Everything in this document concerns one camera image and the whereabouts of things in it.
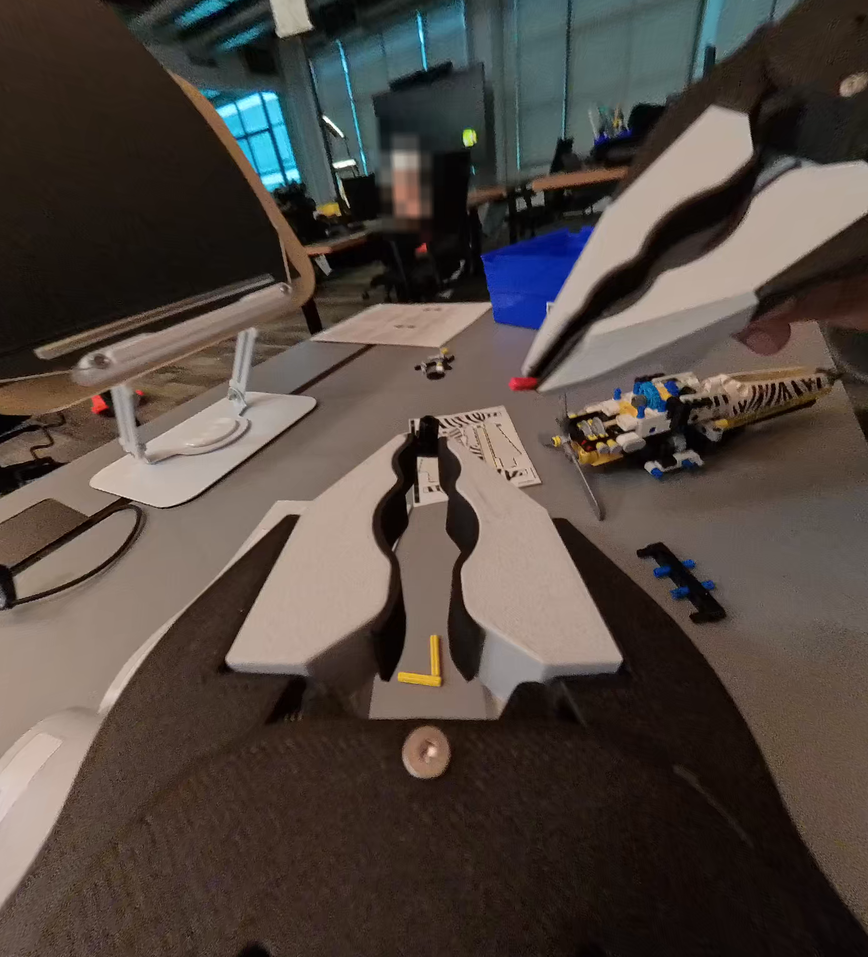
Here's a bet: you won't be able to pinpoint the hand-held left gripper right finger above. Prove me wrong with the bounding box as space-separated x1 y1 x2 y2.
438 438 625 720

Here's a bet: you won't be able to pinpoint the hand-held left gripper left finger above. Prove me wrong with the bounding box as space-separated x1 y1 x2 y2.
223 434 418 720

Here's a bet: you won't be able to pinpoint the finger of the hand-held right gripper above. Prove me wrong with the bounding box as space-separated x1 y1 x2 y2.
537 159 868 395
520 103 760 380

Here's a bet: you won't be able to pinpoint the yellow angled lego piece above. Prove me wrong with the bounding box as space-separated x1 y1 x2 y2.
396 633 444 688

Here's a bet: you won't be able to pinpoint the lego helicopter model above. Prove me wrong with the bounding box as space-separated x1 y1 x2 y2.
545 364 845 522

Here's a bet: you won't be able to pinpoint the black lego beam blue pins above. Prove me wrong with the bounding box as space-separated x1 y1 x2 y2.
635 541 728 625

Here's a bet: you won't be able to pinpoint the lego instruction booklet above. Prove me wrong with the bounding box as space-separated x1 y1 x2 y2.
0 499 309 957

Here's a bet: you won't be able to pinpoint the person's right hand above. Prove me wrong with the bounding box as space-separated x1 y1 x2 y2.
731 260 868 357

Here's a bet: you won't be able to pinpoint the blue plastic bin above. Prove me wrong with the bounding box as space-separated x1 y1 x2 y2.
480 227 597 330

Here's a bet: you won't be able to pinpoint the zebra striped sticker sheet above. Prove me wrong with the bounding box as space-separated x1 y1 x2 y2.
406 404 543 511

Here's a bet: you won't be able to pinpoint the large black monitor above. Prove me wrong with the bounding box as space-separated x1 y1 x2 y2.
371 62 496 225

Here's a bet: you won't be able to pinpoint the white paper sheet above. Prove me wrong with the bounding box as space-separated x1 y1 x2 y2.
311 301 495 349

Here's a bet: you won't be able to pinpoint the tablet in tan case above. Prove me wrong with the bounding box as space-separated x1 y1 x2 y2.
0 0 317 417

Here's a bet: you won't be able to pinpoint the black cable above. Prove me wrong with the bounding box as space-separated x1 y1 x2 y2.
0 502 145 616

